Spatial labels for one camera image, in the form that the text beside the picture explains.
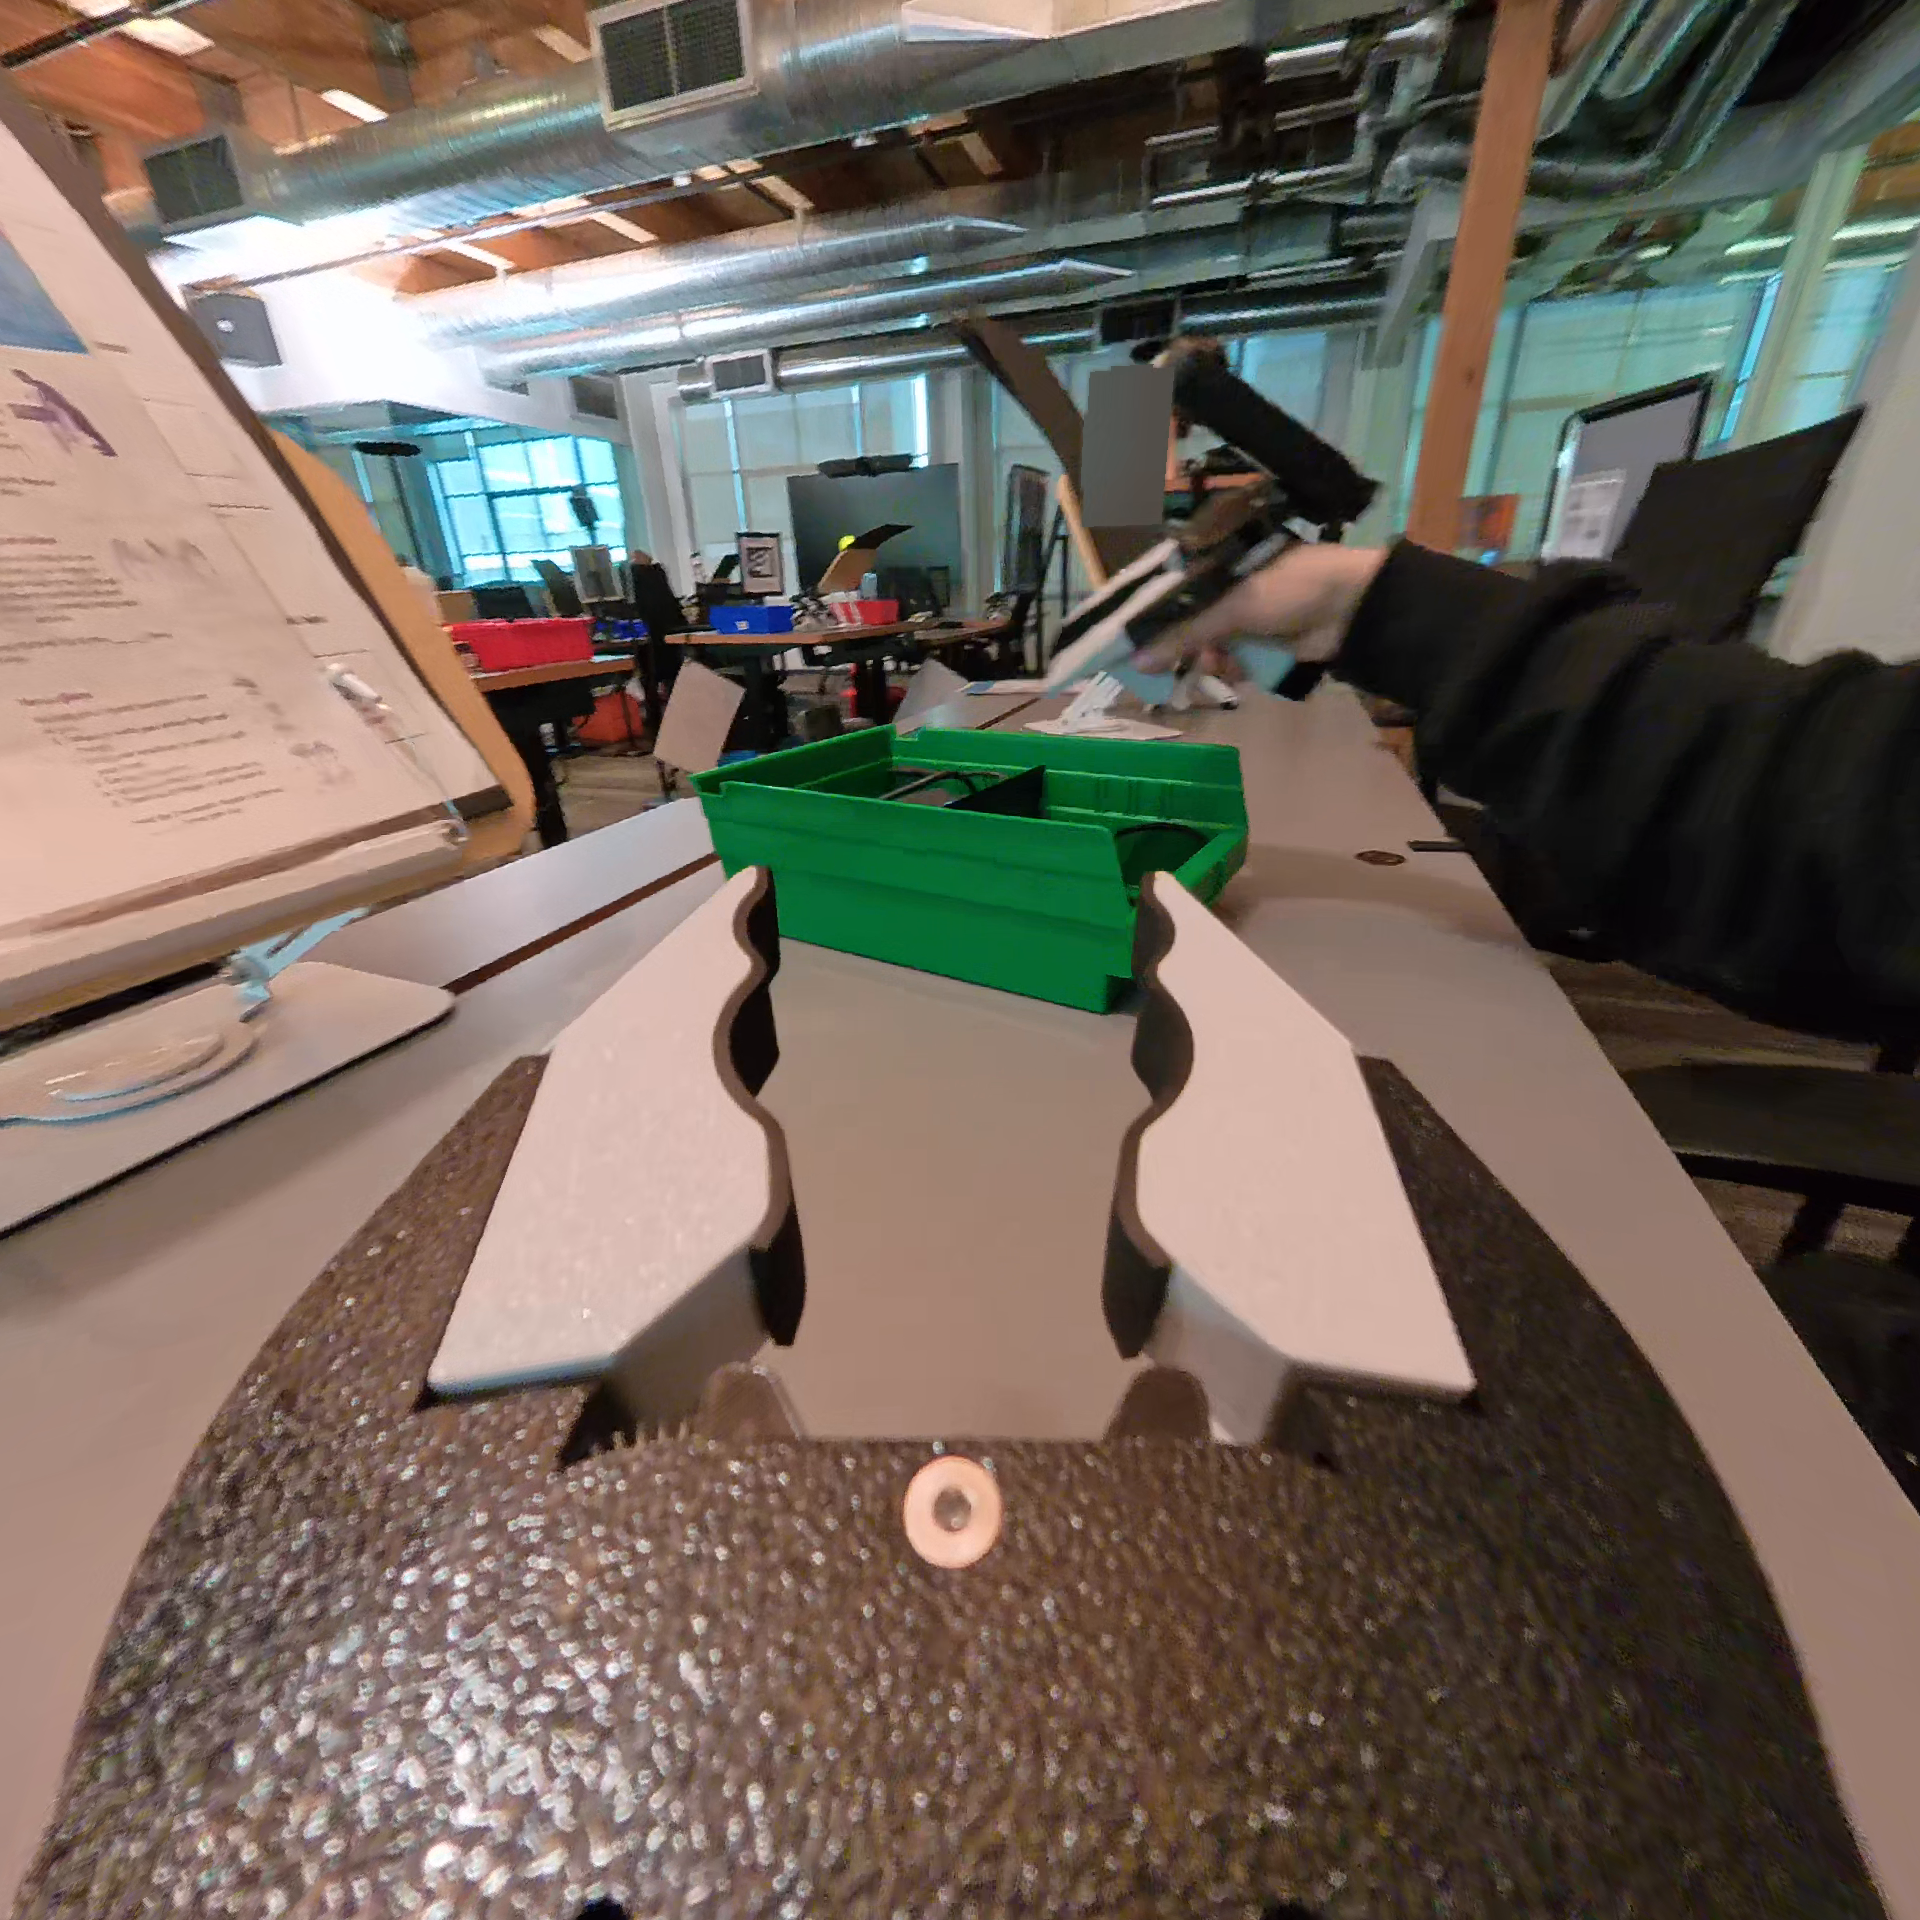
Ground green plastic bin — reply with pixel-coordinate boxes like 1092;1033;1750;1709
687;721;1252;1016

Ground black chair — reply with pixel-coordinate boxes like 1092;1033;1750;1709
1610;403;1870;662

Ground red plastic bin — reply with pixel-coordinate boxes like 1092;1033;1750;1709
448;615;597;673

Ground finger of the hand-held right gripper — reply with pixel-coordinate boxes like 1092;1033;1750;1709
1068;598;1220;706
1042;539;1198;681

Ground white air vent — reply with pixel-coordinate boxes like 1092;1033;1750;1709
591;0;759;127

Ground large black monitor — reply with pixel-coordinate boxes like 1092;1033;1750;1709
786;462;962;593

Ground person's right hand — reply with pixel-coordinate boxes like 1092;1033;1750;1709
1132;544;1389;704

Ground person's right forearm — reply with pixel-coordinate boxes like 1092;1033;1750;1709
1332;539;1920;1029

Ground black board document stand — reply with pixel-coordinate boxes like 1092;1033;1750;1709
950;315;1191;742

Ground laminated exercise sheet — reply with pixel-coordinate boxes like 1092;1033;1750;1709
0;134;452;902

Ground black framed notice board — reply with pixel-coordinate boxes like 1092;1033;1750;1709
1536;375;1713;563

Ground wooden post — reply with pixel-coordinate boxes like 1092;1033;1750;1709
1407;0;1560;552

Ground wooden top desk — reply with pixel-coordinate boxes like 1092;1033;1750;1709
666;617;1007;648

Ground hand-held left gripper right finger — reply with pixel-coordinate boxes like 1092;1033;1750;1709
1100;871;1481;1450

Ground white instruction sheet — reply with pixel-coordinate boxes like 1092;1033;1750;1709
89;299;505;811

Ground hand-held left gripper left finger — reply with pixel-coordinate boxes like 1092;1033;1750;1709
423;862;809;1419

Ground wooden document stand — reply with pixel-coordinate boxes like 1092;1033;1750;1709
0;74;537;1233

